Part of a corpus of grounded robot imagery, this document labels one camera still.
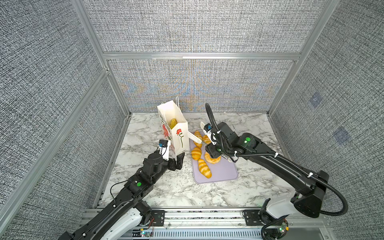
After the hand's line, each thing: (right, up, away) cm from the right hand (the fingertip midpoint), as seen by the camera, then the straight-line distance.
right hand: (210, 144), depth 75 cm
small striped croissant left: (-6, -8, +20) cm, 22 cm away
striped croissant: (-7, +5, -8) cm, 11 cm away
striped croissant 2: (-2, -16, +13) cm, 20 cm away
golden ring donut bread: (+2, -11, +16) cm, 20 cm away
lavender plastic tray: (+9, -17, +13) cm, 23 cm away
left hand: (-17, -4, 0) cm, 17 cm away
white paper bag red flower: (-18, +9, +4) cm, 20 cm away
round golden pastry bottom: (-22, +11, +26) cm, 36 cm away
